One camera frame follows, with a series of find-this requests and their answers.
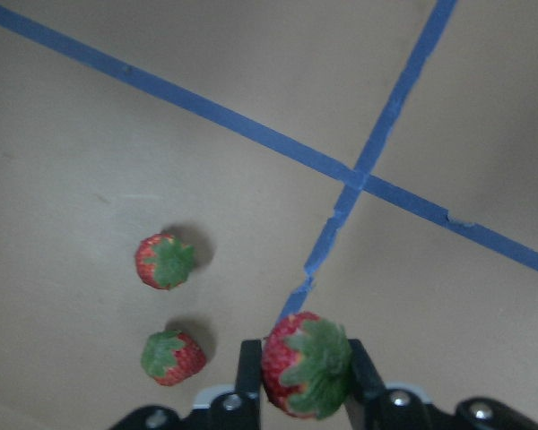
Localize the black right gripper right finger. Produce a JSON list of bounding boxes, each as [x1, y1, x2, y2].
[[347, 339, 386, 430]]

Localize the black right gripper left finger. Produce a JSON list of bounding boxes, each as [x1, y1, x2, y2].
[[234, 340, 262, 430]]

